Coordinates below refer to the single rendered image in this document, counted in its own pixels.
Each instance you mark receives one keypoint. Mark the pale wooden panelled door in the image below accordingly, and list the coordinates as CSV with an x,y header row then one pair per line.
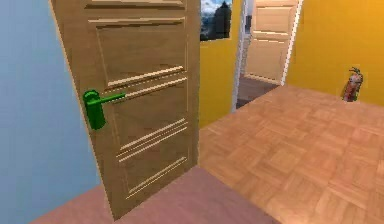
x,y
268,43

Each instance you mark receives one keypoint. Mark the framed landscape picture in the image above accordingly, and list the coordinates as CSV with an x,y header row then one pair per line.
x,y
216,19

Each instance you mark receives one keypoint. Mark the red fire extinguisher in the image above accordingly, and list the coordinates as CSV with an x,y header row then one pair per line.
x,y
352,86

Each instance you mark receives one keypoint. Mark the brown wooden panelled door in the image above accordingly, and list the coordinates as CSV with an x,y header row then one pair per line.
x,y
146,50

